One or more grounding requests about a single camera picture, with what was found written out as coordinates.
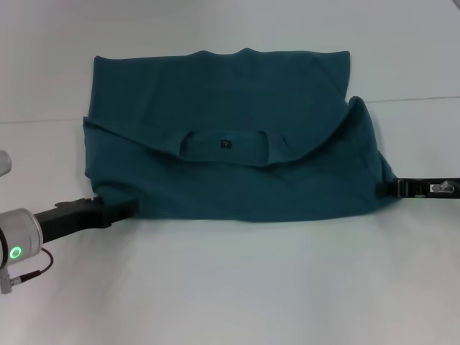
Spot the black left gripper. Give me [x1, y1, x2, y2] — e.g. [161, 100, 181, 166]
[33, 195, 141, 246]

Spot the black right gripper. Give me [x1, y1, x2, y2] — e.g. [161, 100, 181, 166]
[374, 176, 460, 200]

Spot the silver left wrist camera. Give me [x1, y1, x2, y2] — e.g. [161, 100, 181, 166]
[0, 150, 14, 178]

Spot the teal t-shirt with FREE print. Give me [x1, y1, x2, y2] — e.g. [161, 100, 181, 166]
[82, 47, 400, 224]

